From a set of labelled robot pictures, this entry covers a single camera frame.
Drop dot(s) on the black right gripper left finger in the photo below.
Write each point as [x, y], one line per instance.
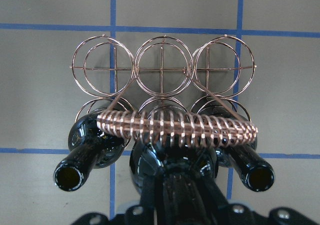
[100, 218]

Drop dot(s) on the dark glass wine bottle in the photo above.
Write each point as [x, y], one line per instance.
[170, 164]

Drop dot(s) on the dark bottle in rack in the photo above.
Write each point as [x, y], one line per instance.
[254, 172]
[90, 148]

